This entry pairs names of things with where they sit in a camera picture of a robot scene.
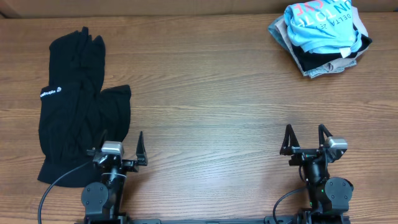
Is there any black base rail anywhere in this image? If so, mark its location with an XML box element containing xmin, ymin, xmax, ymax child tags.
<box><xmin>76</xmin><ymin>215</ymin><xmax>351</xmax><ymax>224</ymax></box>

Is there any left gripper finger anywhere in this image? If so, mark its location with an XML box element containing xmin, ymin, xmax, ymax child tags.
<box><xmin>96</xmin><ymin>129</ymin><xmax>108</xmax><ymax>150</ymax></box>
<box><xmin>136</xmin><ymin>131</ymin><xmax>148</xmax><ymax>166</ymax></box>

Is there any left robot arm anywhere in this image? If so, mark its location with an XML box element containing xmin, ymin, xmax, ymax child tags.
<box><xmin>81</xmin><ymin>131</ymin><xmax>148</xmax><ymax>223</ymax></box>

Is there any light blue printed t-shirt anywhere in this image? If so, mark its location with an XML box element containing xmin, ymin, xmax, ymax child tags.
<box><xmin>284</xmin><ymin>0</ymin><xmax>363</xmax><ymax>54</ymax></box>

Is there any black t-shirt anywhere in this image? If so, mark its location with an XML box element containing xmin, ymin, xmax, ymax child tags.
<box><xmin>37</xmin><ymin>27</ymin><xmax>131</xmax><ymax>187</ymax></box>

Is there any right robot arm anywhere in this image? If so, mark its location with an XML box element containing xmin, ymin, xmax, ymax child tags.
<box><xmin>272</xmin><ymin>124</ymin><xmax>354</xmax><ymax>224</ymax></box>

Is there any black folded garment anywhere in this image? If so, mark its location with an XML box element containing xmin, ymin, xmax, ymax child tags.
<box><xmin>292</xmin><ymin>34</ymin><xmax>373</xmax><ymax>72</ymax></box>

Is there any beige folded garment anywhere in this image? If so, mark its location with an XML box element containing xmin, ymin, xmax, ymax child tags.
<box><xmin>268</xmin><ymin>7</ymin><xmax>372</xmax><ymax>78</ymax></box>

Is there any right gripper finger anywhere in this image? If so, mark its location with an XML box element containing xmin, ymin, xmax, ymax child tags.
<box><xmin>318</xmin><ymin>124</ymin><xmax>332</xmax><ymax>147</ymax></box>
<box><xmin>280</xmin><ymin>124</ymin><xmax>300</xmax><ymax>156</ymax></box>

